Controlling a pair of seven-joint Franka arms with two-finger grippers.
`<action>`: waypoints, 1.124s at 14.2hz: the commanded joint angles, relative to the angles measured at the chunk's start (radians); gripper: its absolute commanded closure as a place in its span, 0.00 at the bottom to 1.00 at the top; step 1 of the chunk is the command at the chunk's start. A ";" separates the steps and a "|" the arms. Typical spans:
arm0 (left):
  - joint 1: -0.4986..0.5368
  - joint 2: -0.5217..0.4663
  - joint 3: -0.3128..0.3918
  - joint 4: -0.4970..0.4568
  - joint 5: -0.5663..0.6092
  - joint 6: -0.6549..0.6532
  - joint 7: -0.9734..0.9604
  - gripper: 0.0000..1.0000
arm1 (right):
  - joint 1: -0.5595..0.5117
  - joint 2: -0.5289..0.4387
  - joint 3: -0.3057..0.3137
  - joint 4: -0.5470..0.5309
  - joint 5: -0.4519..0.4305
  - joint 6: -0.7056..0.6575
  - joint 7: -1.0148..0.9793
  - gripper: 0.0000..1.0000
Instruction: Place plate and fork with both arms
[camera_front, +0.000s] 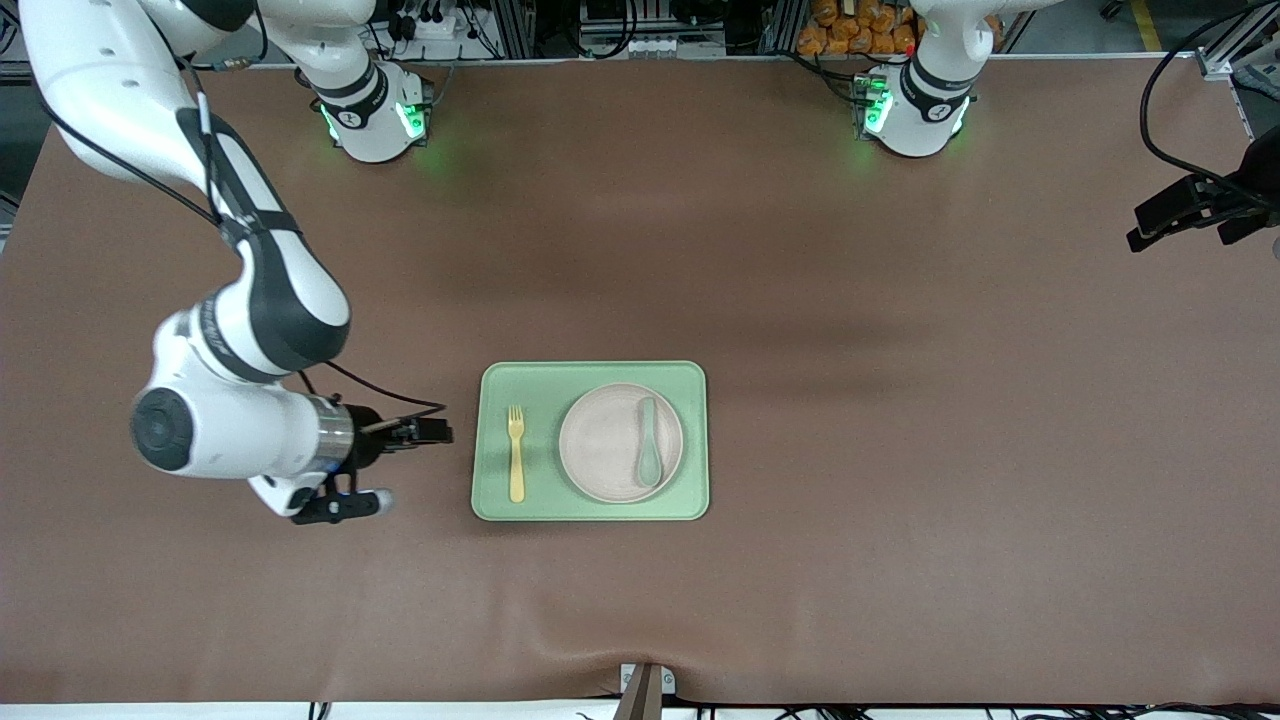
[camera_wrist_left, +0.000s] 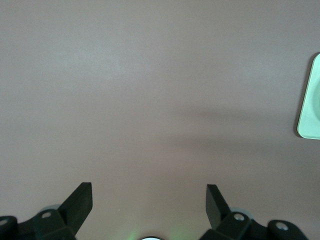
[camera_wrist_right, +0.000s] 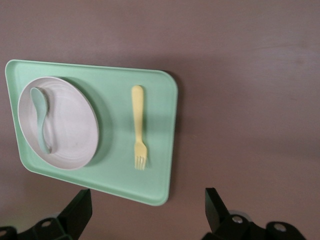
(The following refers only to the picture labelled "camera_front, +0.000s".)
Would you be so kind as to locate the white power strip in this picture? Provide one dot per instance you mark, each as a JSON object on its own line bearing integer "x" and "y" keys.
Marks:
{"x": 435, "y": 22}

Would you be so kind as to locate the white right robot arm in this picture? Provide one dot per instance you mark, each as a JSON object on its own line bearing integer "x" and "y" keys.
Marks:
{"x": 250, "y": 430}

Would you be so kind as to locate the green rectangular tray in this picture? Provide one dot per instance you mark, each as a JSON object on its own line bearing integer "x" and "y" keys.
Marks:
{"x": 590, "y": 510}

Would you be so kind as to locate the orange packaged goods pile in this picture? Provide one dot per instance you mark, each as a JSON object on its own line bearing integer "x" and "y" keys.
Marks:
{"x": 860, "y": 30}

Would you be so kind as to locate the green plastic spoon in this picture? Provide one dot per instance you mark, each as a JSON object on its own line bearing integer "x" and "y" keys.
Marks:
{"x": 650, "y": 460}

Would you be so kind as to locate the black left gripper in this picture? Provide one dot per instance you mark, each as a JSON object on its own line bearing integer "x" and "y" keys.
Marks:
{"x": 1262, "y": 172}

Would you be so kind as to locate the yellow plastic fork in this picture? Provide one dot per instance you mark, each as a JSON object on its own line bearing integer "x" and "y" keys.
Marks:
{"x": 517, "y": 460}

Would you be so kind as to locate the metal table clamp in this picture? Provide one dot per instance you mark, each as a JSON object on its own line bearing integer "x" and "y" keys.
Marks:
{"x": 645, "y": 690}

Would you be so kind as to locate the aluminium frame profile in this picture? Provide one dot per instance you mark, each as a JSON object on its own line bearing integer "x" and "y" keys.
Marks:
{"x": 1235, "y": 45}

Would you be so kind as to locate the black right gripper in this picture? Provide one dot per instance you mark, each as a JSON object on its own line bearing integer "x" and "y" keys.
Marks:
{"x": 371, "y": 441}

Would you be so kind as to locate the brown table mat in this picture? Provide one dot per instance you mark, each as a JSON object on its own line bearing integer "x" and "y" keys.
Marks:
{"x": 900, "y": 450}

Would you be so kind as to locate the white round plate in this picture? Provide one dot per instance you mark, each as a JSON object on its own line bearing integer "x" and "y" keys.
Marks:
{"x": 605, "y": 440}

